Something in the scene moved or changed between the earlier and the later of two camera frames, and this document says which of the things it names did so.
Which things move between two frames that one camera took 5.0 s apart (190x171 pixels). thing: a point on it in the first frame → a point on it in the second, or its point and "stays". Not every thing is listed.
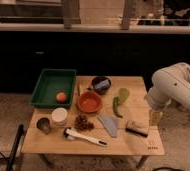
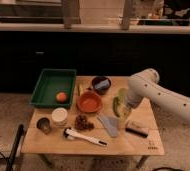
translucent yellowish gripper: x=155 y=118 → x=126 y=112
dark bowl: x=101 y=85 stays
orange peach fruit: x=61 y=97 stays
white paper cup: x=59 y=116 stays
